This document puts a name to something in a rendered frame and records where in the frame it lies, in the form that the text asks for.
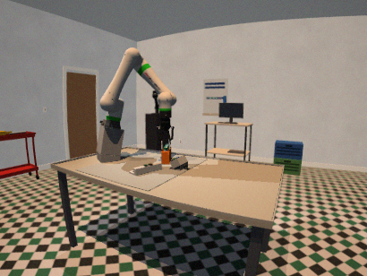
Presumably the orange rectangular tube rack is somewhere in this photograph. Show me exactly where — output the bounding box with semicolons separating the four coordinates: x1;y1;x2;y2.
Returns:
161;147;171;164

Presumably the white button panel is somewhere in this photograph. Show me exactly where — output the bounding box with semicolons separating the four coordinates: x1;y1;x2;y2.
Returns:
170;155;189;170

